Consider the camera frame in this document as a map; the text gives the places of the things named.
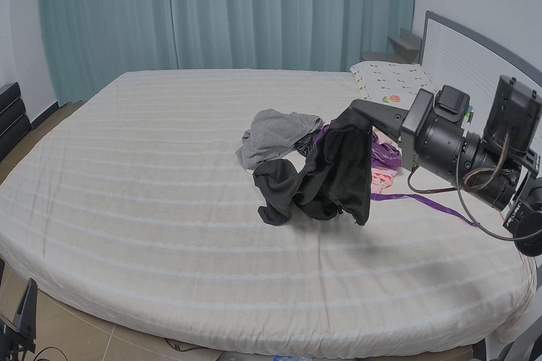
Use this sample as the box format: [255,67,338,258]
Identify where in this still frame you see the bed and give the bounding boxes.
[0,10,542,358]

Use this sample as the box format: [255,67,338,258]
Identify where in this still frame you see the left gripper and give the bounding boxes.
[0,257,39,356]

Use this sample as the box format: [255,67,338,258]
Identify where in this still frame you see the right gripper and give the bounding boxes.
[351,89,467,185]

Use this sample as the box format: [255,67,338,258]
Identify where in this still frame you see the black long-sleeved top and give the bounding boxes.
[253,107,374,227]

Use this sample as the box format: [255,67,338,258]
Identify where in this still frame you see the purple garment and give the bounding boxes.
[313,120,479,229]

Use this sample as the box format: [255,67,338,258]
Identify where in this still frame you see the black cable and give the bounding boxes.
[164,340,200,352]
[407,165,526,242]

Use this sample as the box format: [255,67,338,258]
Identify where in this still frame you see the grey garment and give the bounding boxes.
[236,108,325,172]

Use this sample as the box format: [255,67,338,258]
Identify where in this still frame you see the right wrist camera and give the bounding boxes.
[433,85,476,131]

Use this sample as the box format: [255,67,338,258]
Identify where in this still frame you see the pink garment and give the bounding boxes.
[370,131,397,200]

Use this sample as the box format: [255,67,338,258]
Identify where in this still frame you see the white printed pillow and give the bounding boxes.
[349,61,439,105]

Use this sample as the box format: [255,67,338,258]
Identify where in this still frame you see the black shiny garment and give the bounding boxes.
[294,137,317,159]

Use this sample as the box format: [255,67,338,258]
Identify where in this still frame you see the grey bedside table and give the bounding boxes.
[362,28,424,65]

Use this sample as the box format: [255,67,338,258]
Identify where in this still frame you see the black chest of drawers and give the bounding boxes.
[0,82,33,164]

